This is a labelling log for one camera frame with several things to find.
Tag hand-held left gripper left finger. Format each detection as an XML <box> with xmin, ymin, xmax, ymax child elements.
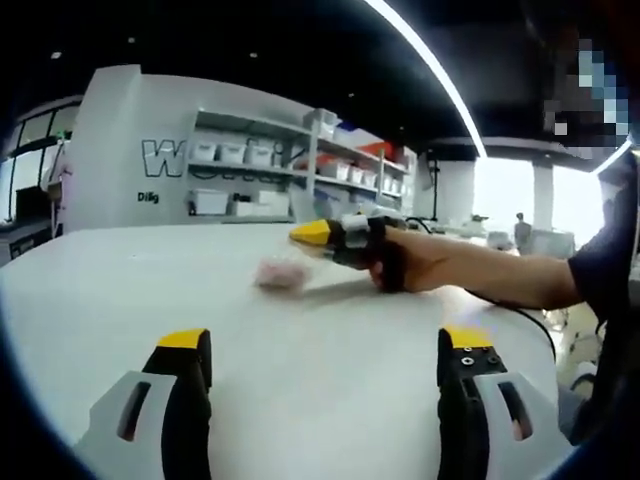
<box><xmin>74</xmin><ymin>328</ymin><xmax>214</xmax><ymax>480</ymax></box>

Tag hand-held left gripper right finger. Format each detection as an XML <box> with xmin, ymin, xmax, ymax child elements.
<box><xmin>436</xmin><ymin>324</ymin><xmax>574</xmax><ymax>480</ymax></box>

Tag person's right hand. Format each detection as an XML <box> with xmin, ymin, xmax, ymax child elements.
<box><xmin>387</xmin><ymin>229</ymin><xmax>454</xmax><ymax>296</ymax></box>

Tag white flat boxes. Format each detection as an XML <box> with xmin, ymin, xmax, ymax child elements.
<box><xmin>234</xmin><ymin>191</ymin><xmax>291</xmax><ymax>216</ymax></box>

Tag black stand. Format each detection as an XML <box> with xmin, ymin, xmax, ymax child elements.
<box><xmin>426</xmin><ymin>149</ymin><xmax>444</xmax><ymax>221</ymax></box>

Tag grey metal shelving unit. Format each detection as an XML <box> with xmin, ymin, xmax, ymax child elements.
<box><xmin>187</xmin><ymin>107</ymin><xmax>416</xmax><ymax>219</ymax></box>

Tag clear storage bin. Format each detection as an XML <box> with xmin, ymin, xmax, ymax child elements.
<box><xmin>304</xmin><ymin>108</ymin><xmax>337</xmax><ymax>140</ymax></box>

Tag large white storage bin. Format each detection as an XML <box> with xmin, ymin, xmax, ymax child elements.
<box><xmin>191</xmin><ymin>189</ymin><xmax>231</xmax><ymax>216</ymax></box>

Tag long ceiling light strip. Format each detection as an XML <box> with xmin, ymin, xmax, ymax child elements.
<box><xmin>362</xmin><ymin>0</ymin><xmax>487</xmax><ymax>157</ymax></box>

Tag person's dark shirt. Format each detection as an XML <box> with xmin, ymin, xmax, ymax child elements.
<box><xmin>567</xmin><ymin>144</ymin><xmax>640</xmax><ymax>446</ymax></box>

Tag black cabinet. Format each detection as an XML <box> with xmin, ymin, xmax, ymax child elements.
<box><xmin>14</xmin><ymin>187</ymin><xmax>51</xmax><ymax>226</ymax></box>

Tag pale hanging garment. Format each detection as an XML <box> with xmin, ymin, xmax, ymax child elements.
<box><xmin>47</xmin><ymin>142</ymin><xmax>76</xmax><ymax>236</ymax></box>

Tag black cable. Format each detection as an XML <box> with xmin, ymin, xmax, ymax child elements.
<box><xmin>404</xmin><ymin>215</ymin><xmax>557</xmax><ymax>361</ymax></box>

